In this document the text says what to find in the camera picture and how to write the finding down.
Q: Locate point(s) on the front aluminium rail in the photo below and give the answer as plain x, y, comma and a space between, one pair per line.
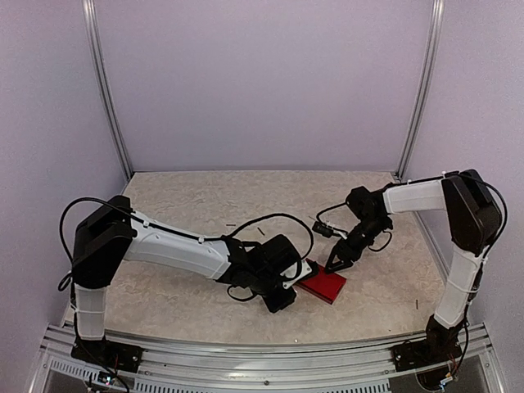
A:
187, 366

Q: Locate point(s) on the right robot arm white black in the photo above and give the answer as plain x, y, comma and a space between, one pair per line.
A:
475, 220

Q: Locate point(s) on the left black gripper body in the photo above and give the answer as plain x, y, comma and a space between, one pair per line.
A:
263, 286

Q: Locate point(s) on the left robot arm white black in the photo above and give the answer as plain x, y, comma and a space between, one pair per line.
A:
115, 232

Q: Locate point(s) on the right aluminium frame post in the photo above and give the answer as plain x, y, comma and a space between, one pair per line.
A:
424, 84

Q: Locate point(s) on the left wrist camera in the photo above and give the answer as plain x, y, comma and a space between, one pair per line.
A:
297, 272

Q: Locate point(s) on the aluminium frame post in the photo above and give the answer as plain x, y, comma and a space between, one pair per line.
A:
104, 88
424, 84

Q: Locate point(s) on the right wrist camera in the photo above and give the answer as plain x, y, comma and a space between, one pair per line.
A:
328, 231

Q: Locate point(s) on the red paper box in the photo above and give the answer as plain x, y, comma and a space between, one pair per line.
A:
325, 286

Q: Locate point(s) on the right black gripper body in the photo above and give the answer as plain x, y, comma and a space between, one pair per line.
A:
372, 229

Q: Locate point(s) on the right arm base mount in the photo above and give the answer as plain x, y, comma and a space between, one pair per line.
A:
418, 354

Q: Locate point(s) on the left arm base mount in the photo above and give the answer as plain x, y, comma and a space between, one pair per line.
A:
109, 354

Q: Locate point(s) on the left aluminium frame post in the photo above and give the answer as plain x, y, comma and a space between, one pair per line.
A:
104, 88

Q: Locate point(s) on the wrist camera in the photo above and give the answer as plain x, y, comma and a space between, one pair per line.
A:
328, 231
297, 272

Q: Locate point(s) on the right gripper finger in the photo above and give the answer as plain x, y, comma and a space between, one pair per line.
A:
333, 266
338, 252

